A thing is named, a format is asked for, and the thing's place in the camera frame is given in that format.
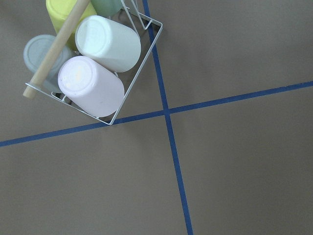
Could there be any grey plastic cup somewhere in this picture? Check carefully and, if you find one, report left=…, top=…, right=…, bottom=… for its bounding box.
left=23, top=34, right=76, bottom=93

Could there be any white wire cup rack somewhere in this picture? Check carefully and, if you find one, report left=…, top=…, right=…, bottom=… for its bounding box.
left=36, top=0, right=163, bottom=125

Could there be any yellow plastic cup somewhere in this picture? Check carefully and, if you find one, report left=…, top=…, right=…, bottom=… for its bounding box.
left=45, top=0, right=97, bottom=51

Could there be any white plastic cup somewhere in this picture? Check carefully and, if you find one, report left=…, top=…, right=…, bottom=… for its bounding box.
left=75, top=15, right=141, bottom=72

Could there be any green plastic cup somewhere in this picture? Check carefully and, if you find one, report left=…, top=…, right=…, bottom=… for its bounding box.
left=91, top=0, right=123, bottom=17

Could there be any wooden rack handle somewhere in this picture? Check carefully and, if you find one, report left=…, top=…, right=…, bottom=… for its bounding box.
left=23, top=0, right=90, bottom=99

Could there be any pink plastic cup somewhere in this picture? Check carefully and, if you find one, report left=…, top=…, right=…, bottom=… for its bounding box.
left=58, top=56, right=125, bottom=117

